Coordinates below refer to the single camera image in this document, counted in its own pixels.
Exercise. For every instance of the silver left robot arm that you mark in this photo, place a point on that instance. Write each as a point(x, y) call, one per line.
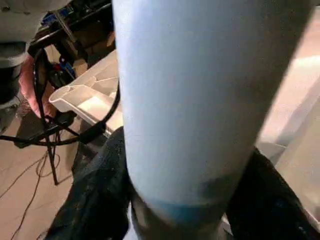
point(15, 25)

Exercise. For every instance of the black folding stand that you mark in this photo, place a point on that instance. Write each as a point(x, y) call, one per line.
point(53, 165)

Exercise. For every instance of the white plastic table leg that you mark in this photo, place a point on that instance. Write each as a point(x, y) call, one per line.
point(187, 100)

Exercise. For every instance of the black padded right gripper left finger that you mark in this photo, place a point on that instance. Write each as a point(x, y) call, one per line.
point(95, 200)

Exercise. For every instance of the pink cloth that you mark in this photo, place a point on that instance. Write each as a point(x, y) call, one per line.
point(27, 87)

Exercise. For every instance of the white plastic table top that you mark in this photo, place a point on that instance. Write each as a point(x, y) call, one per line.
point(82, 100)

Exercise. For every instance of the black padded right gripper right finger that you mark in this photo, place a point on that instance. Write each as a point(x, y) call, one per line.
point(265, 205)

